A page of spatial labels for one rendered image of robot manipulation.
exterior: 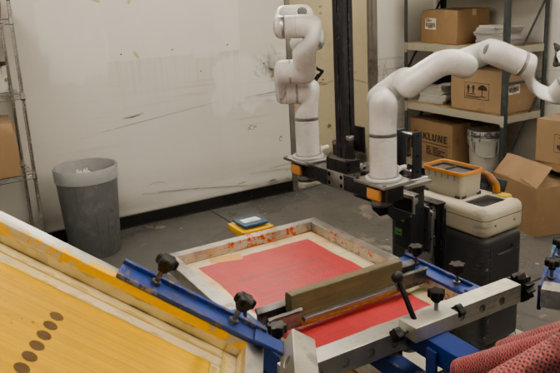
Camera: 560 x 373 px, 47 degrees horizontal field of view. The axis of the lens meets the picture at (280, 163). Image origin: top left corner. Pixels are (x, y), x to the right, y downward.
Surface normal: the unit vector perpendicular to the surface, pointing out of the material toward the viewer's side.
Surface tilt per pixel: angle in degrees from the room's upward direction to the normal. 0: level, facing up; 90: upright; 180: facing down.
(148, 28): 90
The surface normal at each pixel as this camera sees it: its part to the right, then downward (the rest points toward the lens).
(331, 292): 0.51, 0.19
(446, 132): -0.87, 0.16
